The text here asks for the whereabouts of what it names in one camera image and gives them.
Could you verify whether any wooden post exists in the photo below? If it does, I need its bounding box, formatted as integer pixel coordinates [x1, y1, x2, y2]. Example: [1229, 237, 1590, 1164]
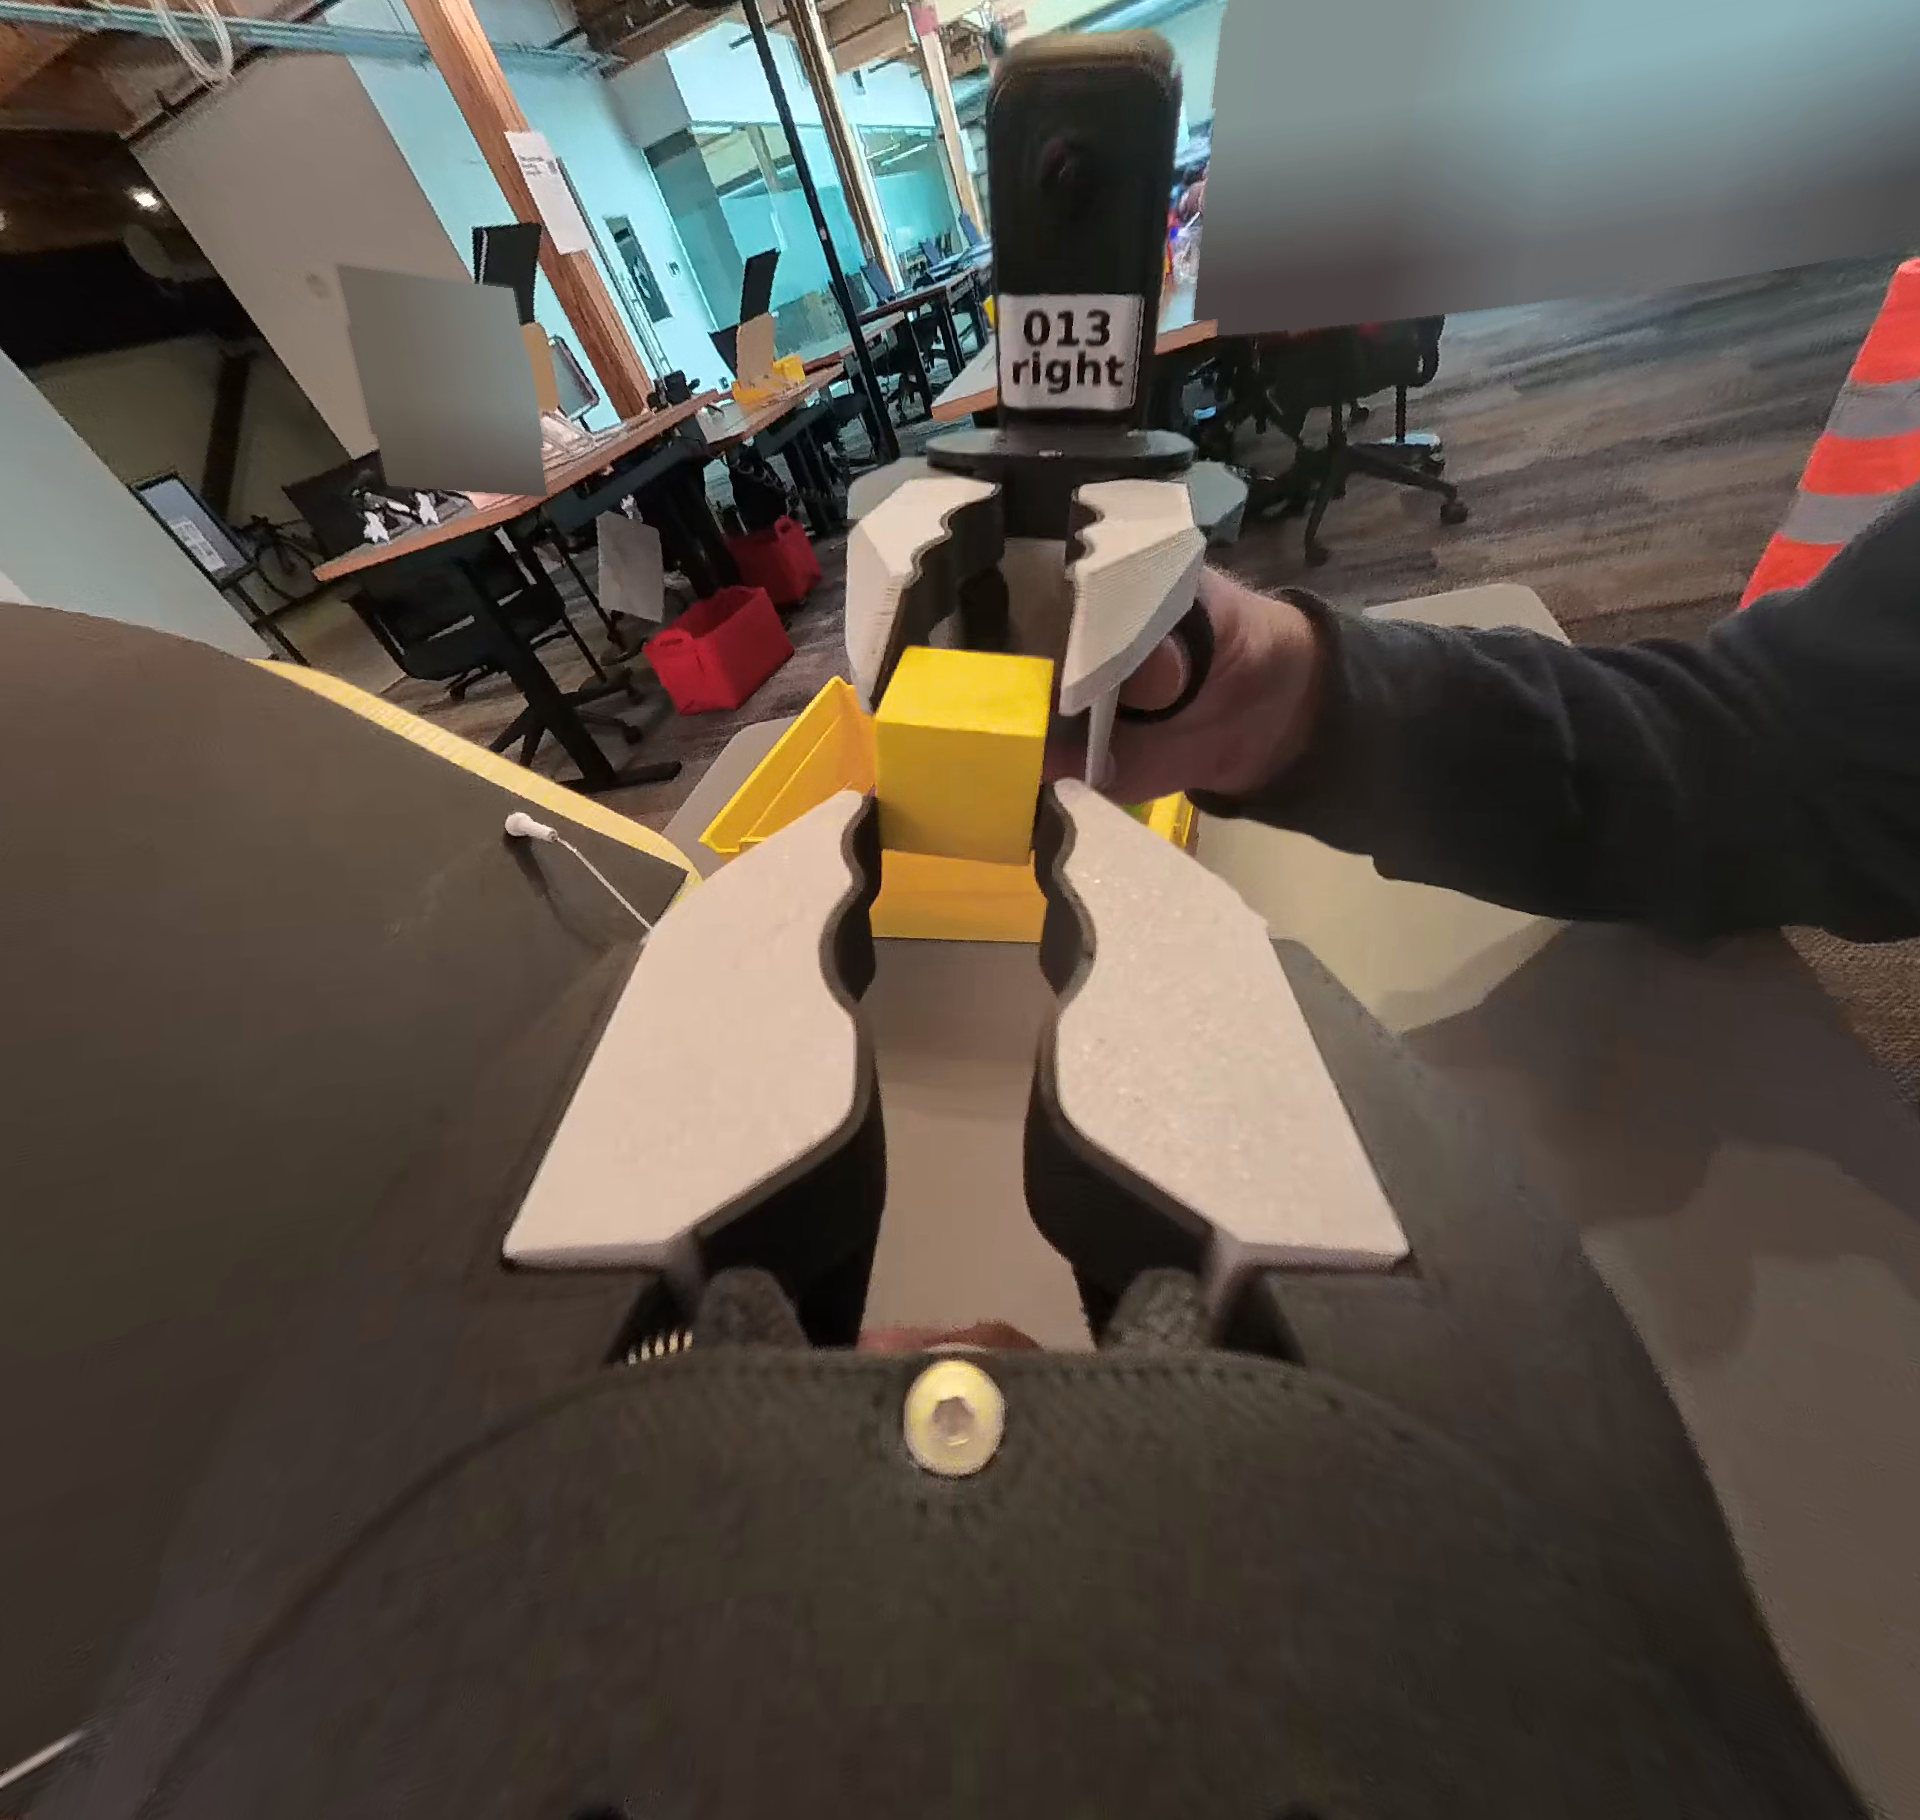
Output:
[360, 0, 657, 419]

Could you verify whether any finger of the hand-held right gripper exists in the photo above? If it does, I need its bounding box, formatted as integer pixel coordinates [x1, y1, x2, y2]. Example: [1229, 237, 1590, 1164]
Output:
[840, 467, 1013, 707]
[1052, 479, 1214, 795]

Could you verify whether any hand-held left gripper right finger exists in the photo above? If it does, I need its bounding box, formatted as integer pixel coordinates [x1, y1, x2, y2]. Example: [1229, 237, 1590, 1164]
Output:
[1027, 780, 1413, 1278]

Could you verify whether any wooden desk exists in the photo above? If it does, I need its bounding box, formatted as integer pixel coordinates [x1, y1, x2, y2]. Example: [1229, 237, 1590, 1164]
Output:
[314, 397, 717, 795]

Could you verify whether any yellow toy cube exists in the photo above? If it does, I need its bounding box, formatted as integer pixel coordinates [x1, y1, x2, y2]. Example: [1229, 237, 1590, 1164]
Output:
[872, 650, 1061, 870]

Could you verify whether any person's right forearm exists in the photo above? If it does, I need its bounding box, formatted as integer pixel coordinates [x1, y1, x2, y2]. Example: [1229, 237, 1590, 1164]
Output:
[1238, 486, 1920, 944]

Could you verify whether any person's right hand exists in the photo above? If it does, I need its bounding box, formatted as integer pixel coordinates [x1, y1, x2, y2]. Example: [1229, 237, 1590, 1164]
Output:
[1046, 576, 1334, 810]

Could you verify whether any black office chair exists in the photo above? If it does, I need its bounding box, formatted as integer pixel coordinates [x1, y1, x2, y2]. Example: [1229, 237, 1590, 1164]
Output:
[1255, 324, 1474, 568]

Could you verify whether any yellow plastic bin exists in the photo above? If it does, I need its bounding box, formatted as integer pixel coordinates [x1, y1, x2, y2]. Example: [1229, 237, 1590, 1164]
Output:
[700, 674, 1201, 946]

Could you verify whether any orange traffic cone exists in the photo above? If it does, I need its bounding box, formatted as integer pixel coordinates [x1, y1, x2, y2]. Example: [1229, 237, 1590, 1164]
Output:
[1742, 261, 1920, 613]

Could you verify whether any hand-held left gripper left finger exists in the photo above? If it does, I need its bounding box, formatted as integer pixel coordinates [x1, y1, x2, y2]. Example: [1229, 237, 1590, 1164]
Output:
[502, 788, 892, 1281]

